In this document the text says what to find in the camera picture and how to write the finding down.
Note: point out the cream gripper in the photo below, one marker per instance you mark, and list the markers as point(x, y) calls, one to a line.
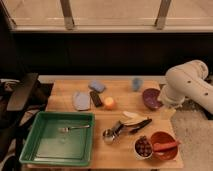
point(167, 113)

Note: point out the blue sponge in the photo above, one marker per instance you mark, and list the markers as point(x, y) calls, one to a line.
point(96, 86)

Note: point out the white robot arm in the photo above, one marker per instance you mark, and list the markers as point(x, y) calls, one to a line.
point(188, 80)

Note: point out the purple bowl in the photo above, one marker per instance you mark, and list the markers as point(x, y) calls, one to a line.
point(150, 98)

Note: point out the carrot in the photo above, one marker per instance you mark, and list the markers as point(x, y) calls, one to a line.
point(165, 146)

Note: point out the light blue cup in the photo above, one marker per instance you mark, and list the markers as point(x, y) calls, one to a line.
point(136, 84)

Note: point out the orange fruit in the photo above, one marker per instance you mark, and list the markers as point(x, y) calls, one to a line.
point(109, 103)

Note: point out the silver ice cream scoop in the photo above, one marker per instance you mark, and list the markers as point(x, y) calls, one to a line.
point(109, 135)

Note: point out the black rectangular block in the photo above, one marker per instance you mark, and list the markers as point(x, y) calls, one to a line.
point(96, 99)

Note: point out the silver fork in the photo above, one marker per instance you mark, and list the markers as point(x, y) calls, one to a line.
point(67, 129)

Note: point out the green plastic tray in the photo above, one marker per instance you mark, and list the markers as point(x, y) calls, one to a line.
point(45, 145)

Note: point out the black chair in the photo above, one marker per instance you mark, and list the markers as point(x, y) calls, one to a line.
point(27, 95)

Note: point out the black handled utensil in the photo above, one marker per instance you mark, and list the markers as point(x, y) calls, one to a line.
point(142, 125)

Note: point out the window frame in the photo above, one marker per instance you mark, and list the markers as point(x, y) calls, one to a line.
point(105, 16)

